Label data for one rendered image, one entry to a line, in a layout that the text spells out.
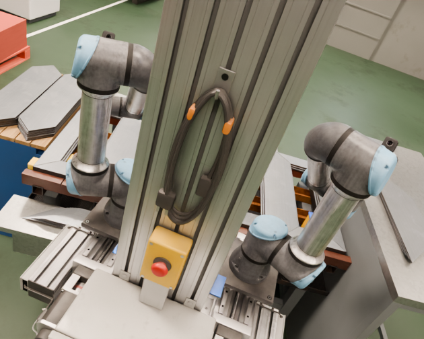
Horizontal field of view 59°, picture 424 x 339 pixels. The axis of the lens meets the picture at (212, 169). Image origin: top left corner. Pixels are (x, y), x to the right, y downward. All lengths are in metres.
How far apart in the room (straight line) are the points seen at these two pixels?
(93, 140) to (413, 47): 8.59
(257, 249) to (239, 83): 0.75
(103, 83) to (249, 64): 0.54
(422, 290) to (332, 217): 0.78
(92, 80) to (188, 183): 0.44
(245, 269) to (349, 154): 0.57
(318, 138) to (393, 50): 8.32
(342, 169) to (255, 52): 0.50
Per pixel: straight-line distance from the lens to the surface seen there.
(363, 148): 0.99
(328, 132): 1.00
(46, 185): 1.89
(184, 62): 0.63
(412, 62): 9.44
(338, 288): 2.09
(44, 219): 1.85
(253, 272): 1.33
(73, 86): 2.56
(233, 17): 0.59
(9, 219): 1.90
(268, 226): 1.24
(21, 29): 4.61
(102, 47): 1.04
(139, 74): 1.04
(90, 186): 1.26
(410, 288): 1.75
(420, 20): 9.23
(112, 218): 1.37
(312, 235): 1.14
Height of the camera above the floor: 2.07
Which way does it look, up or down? 36 degrees down
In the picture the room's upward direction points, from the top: 20 degrees clockwise
